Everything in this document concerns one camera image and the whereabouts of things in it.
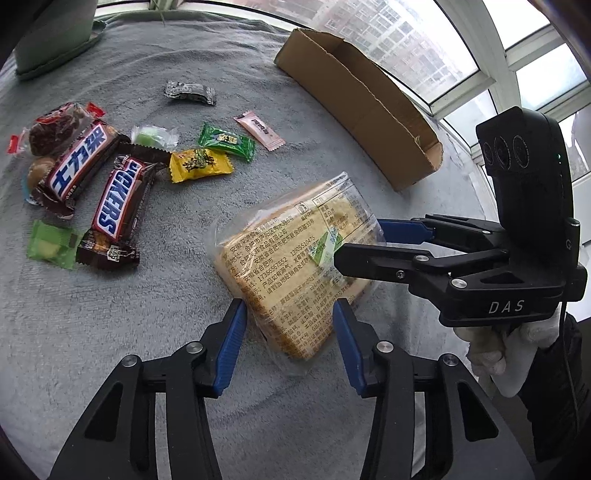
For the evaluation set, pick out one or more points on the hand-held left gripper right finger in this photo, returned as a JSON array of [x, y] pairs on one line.
[[348, 346]]

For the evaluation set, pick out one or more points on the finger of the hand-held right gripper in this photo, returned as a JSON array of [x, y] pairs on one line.
[[369, 261], [399, 230]]

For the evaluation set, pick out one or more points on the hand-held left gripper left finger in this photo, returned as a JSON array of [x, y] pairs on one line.
[[231, 341]]

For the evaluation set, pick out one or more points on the sliced bread packet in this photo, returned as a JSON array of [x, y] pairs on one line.
[[286, 267]]

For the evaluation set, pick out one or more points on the cardboard box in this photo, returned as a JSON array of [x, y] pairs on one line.
[[351, 106]]

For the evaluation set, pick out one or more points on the yellow candy packet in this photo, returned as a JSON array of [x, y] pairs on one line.
[[198, 164]]

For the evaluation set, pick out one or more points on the light green pastry packet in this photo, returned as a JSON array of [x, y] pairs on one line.
[[48, 244]]

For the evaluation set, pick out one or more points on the person's right forearm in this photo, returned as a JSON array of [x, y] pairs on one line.
[[558, 406]]

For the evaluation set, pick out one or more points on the person's right hand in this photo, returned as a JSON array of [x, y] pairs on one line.
[[503, 355]]

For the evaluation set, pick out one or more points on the grey fleece blanket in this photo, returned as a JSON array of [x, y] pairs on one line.
[[138, 323]]

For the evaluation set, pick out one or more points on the pink candy packet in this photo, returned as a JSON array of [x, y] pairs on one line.
[[258, 130]]

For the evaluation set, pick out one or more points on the brown chocolate bar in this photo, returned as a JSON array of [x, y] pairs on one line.
[[117, 203], [76, 166]]

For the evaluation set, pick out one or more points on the dark green candy packet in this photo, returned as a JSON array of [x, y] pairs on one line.
[[226, 141]]

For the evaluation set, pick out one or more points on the clear-wrapped green candy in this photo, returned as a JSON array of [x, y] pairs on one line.
[[150, 137]]

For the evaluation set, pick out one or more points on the black patterned candy packet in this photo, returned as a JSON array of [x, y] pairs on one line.
[[189, 91]]

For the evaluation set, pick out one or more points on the round brown wrapped snack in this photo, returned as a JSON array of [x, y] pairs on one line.
[[39, 171]]

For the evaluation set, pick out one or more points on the red-edged clear date packet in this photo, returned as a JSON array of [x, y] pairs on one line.
[[51, 131]]

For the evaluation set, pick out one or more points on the green pot saucer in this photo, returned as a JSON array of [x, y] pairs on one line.
[[94, 39]]

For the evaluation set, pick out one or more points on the white window frame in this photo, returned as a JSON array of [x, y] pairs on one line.
[[489, 27]]

